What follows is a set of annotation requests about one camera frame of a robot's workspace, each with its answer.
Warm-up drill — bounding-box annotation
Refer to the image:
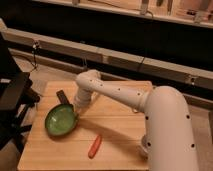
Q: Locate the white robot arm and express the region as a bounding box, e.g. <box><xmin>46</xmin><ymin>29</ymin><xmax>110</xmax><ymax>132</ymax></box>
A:
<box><xmin>74</xmin><ymin>70</ymin><xmax>199</xmax><ymax>171</ymax></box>

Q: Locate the green ceramic bowl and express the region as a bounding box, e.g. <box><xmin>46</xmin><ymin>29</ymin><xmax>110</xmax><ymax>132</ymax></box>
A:
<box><xmin>45</xmin><ymin>104</ymin><xmax>78</xmax><ymax>137</ymax></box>

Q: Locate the dark brown rectangular block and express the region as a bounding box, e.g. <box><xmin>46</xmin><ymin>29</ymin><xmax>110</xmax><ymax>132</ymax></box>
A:
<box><xmin>56</xmin><ymin>90</ymin><xmax>69</xmax><ymax>104</ymax></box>

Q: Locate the black hanging cable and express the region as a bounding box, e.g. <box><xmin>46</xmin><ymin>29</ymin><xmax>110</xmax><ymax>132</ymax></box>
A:
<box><xmin>30</xmin><ymin>40</ymin><xmax>40</xmax><ymax>73</ymax></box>

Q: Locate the orange carrot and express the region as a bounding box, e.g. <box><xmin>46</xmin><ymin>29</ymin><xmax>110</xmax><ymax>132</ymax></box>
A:
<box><xmin>88</xmin><ymin>135</ymin><xmax>102</xmax><ymax>159</ymax></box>

